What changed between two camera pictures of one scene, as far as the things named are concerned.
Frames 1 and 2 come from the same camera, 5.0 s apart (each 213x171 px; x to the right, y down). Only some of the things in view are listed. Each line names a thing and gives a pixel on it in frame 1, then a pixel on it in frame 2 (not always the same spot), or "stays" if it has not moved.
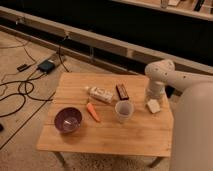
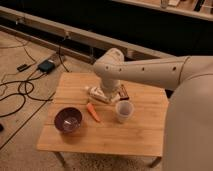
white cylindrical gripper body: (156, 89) to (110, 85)
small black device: (23, 67) stays
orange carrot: (93, 111) stays
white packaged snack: (100, 93) stays
